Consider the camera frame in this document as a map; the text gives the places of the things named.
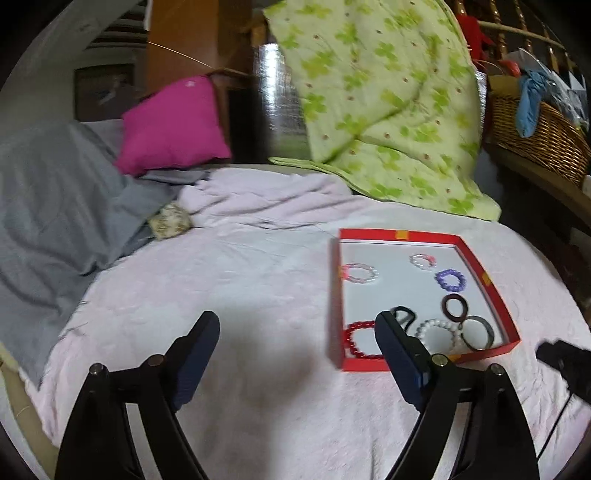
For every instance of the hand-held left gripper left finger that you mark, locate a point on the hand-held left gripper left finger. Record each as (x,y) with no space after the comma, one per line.
(198,353)

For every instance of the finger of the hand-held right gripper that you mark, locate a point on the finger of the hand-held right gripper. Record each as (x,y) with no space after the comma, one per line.
(568,364)

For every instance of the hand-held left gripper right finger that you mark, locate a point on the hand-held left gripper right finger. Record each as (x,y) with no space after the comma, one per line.
(399,357)

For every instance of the red cardboard box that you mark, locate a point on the red cardboard box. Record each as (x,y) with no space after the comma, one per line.
(364,364)

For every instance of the dark red bangle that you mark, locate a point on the dark red bangle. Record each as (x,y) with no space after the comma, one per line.
(447,308)

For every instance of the pale pink blanket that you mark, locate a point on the pale pink blanket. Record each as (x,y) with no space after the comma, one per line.
(254,286)

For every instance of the silver metal bangle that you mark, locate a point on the silver metal bangle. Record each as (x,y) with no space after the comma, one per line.
(488,328)

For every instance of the small patterned pouch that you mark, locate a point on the small patterned pouch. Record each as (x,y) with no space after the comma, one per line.
(171,221)

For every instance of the wooden shelf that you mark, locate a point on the wooden shelf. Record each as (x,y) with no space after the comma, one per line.
(531,177)

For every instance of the grey bed sheet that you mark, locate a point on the grey bed sheet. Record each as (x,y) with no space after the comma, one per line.
(55,207)

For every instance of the magenta pillow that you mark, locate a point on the magenta pillow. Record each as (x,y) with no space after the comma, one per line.
(175,124)

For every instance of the wicker basket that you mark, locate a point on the wicker basket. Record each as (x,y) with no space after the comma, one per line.
(545,134)

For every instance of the blue cloth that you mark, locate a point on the blue cloth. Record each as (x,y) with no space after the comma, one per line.
(531,101)

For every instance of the green floral quilt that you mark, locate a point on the green floral quilt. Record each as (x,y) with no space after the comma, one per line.
(378,92)

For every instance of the wooden cabinet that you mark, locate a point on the wooden cabinet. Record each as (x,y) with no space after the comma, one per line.
(184,37)

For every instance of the red cloth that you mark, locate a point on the red cloth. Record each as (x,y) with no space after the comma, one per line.
(475,27)

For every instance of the wooden rail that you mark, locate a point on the wooden rail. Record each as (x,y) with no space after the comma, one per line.
(512,28)

